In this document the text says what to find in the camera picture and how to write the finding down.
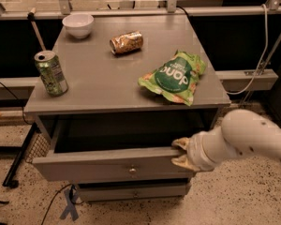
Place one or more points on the white ceramic bowl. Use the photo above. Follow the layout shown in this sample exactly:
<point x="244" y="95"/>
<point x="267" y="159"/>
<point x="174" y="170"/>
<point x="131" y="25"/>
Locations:
<point x="78" y="25"/>

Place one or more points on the wire mesh basket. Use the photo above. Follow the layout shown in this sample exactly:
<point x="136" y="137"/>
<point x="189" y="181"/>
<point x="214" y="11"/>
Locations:
<point x="37" y="148"/>

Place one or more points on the grey tape cross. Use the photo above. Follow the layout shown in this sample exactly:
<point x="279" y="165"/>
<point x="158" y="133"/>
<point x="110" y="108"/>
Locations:
<point x="70" y="209"/>

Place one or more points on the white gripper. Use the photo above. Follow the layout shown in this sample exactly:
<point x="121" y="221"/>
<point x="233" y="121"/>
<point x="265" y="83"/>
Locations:
<point x="197" y="153"/>

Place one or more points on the grey top drawer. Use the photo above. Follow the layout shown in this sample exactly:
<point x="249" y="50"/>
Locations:
<point x="107" y="166"/>

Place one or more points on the grey bottom drawer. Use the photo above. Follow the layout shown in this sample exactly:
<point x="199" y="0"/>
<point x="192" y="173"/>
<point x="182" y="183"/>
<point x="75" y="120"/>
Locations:
<point x="134" y="192"/>

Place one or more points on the grey drawer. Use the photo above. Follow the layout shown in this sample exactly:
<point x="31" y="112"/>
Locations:
<point x="107" y="166"/>
<point x="134" y="192"/>

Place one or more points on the black metal floor stand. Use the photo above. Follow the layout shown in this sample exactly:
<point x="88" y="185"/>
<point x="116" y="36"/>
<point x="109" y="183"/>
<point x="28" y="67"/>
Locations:
<point x="9" y="181"/>

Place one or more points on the wooden stick with black clamp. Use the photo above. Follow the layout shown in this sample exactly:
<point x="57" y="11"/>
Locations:
<point x="31" y="18"/>

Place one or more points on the green soda can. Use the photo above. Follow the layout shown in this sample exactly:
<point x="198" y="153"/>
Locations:
<point x="51" y="74"/>

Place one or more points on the green chip bag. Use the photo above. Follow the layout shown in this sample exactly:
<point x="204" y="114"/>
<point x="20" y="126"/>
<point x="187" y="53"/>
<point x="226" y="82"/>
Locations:
<point x="177" y="79"/>

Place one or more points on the crushed golden soda can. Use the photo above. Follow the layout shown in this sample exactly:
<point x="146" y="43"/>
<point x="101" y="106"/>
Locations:
<point x="126" y="43"/>

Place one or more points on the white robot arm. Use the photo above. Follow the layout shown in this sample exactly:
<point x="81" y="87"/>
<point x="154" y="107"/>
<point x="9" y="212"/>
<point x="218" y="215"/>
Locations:
<point x="242" y="134"/>

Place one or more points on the grey drawer cabinet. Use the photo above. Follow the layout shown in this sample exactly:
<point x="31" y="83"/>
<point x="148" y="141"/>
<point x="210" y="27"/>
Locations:
<point x="105" y="108"/>

